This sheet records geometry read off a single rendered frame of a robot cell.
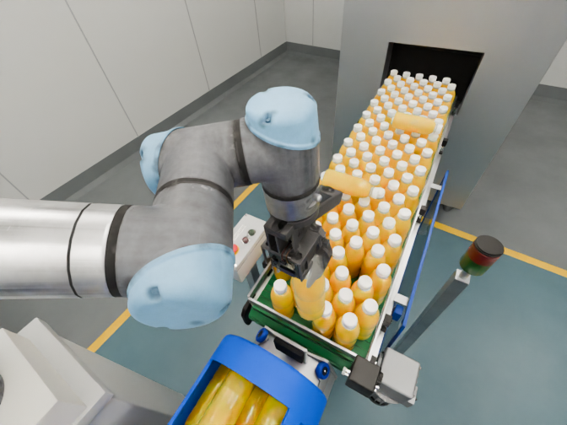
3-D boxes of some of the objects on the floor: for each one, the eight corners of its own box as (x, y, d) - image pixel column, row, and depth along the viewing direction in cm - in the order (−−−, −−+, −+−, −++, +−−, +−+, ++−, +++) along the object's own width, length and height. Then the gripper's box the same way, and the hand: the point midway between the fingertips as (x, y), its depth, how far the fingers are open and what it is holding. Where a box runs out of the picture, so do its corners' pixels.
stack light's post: (380, 368, 164) (454, 278, 81) (381, 362, 166) (456, 267, 83) (386, 372, 163) (469, 285, 79) (388, 365, 165) (471, 273, 81)
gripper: (240, 214, 40) (264, 286, 55) (312, 245, 35) (316, 314, 51) (273, 177, 44) (287, 253, 60) (342, 200, 39) (337, 277, 55)
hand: (307, 266), depth 56 cm, fingers closed on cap, 4 cm apart
